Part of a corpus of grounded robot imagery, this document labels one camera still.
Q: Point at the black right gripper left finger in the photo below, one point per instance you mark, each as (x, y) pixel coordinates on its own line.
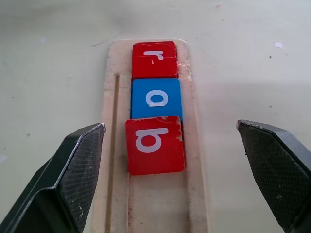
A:
(60, 184)

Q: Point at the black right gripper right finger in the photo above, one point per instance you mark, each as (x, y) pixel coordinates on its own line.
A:
(274, 174)

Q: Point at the red letter b block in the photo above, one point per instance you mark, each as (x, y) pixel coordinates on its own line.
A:
(155, 145)

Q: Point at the light wooden letter tray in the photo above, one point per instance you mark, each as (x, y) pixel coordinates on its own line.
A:
(196, 155)

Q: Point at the blue letter o block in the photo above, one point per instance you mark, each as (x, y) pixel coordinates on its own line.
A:
(156, 98)

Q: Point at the red letter r block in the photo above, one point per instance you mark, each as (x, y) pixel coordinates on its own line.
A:
(155, 60)

